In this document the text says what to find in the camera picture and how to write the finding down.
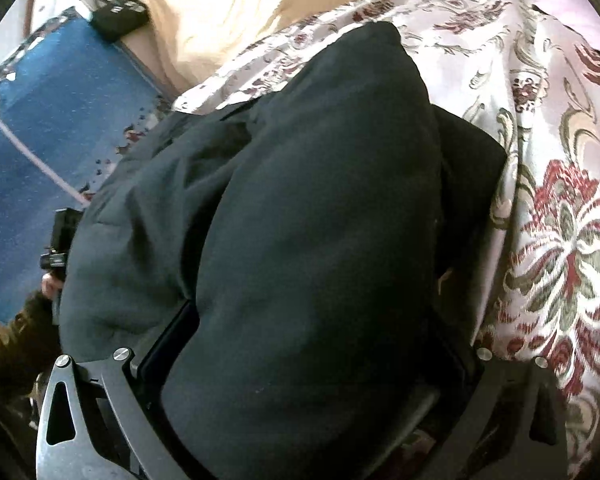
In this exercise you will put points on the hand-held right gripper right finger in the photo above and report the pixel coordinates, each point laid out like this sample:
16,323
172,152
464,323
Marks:
495,390

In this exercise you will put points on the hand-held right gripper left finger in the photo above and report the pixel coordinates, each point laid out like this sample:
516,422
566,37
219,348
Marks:
152,365

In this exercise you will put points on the dark green padded jacket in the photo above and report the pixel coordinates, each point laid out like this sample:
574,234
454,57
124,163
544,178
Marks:
290,220

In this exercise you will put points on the person's left forearm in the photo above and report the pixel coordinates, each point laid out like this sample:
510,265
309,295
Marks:
20,345

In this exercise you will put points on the person's left hand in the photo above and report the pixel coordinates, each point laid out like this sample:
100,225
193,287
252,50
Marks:
50,286

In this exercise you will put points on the blue floral rug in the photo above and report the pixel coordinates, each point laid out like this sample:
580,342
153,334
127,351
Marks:
45,150

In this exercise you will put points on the black box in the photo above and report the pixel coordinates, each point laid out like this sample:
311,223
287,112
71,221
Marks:
119,14

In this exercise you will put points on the floral satin bedspread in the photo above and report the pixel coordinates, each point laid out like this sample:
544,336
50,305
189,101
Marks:
530,135

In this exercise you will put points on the beige pillow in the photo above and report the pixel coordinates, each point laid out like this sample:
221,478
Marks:
220,15

